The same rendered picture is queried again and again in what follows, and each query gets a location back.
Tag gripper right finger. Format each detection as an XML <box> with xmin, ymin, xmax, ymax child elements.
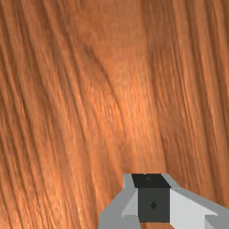
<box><xmin>148</xmin><ymin>173</ymin><xmax>229</xmax><ymax>229</ymax></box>

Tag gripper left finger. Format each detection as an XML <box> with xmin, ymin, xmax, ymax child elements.
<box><xmin>98</xmin><ymin>173</ymin><xmax>155</xmax><ymax>229</ymax></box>

